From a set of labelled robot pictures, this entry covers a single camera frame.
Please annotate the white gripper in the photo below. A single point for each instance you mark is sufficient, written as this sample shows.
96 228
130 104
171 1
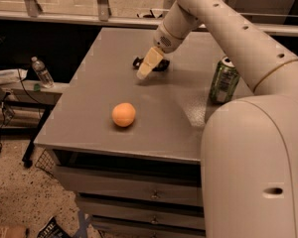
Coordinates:
164 41

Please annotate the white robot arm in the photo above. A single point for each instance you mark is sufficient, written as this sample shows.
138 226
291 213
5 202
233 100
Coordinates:
249 150

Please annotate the orange fruit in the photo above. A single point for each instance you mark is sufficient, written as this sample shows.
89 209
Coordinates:
123 114

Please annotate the green soda can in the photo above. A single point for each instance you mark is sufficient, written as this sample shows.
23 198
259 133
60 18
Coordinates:
224 82

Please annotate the clear plastic water bottle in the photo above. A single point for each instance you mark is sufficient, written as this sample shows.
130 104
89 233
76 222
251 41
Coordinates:
42 72

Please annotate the grey drawer cabinet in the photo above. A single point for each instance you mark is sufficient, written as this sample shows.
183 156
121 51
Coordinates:
143 179

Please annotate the low side bench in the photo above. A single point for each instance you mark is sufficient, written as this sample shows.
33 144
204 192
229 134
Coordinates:
23 94

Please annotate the metal window railing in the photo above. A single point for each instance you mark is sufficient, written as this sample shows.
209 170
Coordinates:
276 17

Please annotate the white tissue pack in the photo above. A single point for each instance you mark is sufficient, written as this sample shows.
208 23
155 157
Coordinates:
12 75

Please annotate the black snack bag on floor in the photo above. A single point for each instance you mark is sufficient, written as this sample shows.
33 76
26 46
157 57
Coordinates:
53 230

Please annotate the black wire basket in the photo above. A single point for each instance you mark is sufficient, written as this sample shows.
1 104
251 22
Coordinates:
45 163

